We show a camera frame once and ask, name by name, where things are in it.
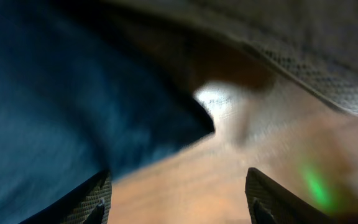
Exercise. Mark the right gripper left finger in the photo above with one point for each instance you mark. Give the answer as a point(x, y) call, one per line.
point(89, 203)

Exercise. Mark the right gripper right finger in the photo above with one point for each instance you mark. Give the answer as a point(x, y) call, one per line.
point(270, 203)

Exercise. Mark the navy blue shorts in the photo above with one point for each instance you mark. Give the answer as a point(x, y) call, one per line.
point(78, 101)

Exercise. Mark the grey shorts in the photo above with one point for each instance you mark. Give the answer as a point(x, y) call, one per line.
point(314, 42)

